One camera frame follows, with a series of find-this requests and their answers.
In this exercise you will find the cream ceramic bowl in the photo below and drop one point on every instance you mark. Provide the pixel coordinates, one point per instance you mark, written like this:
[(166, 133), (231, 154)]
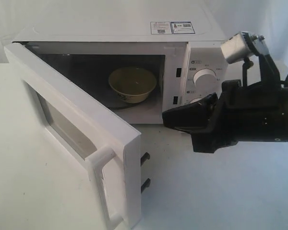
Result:
[(132, 84)]

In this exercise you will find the blue warning sticker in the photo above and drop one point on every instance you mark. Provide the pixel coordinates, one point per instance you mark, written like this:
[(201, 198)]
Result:
[(175, 28)]

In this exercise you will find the white control knob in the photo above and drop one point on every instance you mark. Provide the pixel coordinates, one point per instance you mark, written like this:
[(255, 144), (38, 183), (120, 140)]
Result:
[(195, 100), (204, 77)]

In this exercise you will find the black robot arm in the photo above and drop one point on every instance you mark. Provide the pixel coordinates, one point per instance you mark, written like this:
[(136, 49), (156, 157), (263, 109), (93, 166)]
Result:
[(256, 113)]

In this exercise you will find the white microwave door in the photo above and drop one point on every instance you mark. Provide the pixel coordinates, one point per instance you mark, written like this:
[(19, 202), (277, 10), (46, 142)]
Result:
[(104, 144)]

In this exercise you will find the white microwave oven body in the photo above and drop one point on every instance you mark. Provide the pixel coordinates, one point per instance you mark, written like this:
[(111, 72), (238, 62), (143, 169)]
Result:
[(110, 34)]

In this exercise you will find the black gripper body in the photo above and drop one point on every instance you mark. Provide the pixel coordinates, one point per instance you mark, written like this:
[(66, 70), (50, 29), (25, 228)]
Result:
[(256, 113)]

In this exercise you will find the glass microwave turntable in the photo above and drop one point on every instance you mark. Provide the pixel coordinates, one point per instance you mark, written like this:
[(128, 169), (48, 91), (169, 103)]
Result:
[(116, 102)]

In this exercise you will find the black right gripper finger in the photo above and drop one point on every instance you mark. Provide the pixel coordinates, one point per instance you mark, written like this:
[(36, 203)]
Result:
[(204, 141)]

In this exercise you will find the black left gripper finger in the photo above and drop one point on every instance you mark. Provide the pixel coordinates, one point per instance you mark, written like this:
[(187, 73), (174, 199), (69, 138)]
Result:
[(192, 115)]

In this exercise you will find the lower white control knob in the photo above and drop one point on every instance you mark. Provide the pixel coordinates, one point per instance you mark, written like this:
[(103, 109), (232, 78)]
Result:
[(195, 100)]

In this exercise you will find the upper white control knob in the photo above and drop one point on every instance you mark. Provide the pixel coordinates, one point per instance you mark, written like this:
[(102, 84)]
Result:
[(204, 77)]

